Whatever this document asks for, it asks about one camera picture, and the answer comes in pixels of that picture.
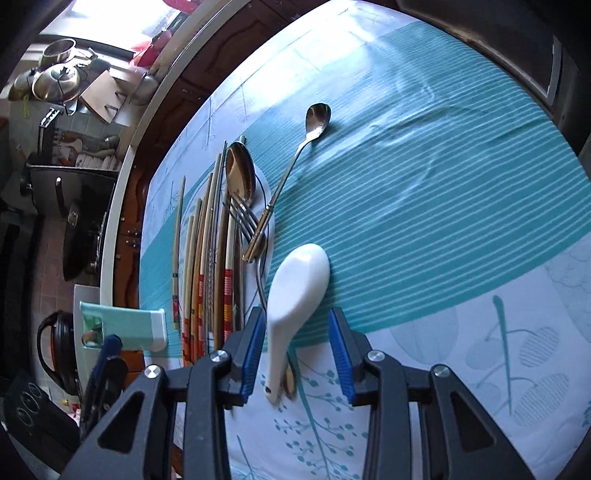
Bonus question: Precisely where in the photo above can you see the large steel spoon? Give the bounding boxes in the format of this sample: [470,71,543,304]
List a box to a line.
[224,141,257,333]

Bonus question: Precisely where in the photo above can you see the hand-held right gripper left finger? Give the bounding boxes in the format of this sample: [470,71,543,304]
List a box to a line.
[59,306,269,480]

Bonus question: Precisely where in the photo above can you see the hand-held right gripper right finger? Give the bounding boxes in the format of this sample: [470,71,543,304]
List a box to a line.
[327,306,539,480]

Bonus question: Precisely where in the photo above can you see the dark glass-door oven cabinet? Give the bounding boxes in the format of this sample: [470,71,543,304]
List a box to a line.
[397,0,591,158]

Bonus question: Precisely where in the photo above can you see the steel fork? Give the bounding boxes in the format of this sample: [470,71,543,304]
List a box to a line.
[222,194,296,398]

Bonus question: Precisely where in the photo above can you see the white kitchen countertop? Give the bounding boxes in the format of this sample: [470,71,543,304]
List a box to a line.
[74,0,259,398]

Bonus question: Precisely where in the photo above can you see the steel bowl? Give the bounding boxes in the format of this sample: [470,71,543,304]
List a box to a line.
[130,73,161,106]

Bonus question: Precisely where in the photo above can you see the black electric pressure cooker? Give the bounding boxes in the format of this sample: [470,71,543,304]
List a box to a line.
[36,310,84,395]

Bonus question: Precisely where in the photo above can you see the hanging ladles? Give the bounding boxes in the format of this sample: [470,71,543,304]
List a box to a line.
[58,130,122,169]

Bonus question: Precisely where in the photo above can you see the green utensil holder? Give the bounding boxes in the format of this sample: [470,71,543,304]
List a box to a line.
[79,300,168,354]

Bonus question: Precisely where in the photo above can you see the bunch of assorted chopsticks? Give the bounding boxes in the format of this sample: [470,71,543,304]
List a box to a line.
[172,138,245,367]

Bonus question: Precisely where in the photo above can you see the wooden cutting board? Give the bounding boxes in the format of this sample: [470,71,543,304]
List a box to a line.
[78,69,136,125]

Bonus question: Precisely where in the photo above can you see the kitchen window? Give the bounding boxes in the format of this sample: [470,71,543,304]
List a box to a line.
[46,0,185,51]

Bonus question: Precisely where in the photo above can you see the steel knife rack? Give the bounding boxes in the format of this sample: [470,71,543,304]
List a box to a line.
[39,106,64,129]

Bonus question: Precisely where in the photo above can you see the grey stove splash guard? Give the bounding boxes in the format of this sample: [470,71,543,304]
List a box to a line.
[27,161,118,217]

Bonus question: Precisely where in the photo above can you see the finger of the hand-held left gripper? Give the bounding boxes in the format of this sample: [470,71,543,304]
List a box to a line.
[81,335,124,417]
[78,357,129,445]

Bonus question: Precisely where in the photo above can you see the long-handled steel teaspoon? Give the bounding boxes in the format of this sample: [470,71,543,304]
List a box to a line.
[242,102,332,264]

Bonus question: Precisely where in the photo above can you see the steel pot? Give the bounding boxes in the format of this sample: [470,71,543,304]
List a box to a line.
[39,38,78,70]

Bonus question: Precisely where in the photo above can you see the black induction cooker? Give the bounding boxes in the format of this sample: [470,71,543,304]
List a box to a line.
[2,378,81,462]

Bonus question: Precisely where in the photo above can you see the white ceramic spoon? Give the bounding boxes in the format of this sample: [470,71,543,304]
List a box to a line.
[263,243,331,405]

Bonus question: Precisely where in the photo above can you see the red plastic basin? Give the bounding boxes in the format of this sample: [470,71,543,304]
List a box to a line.
[129,32,174,70]

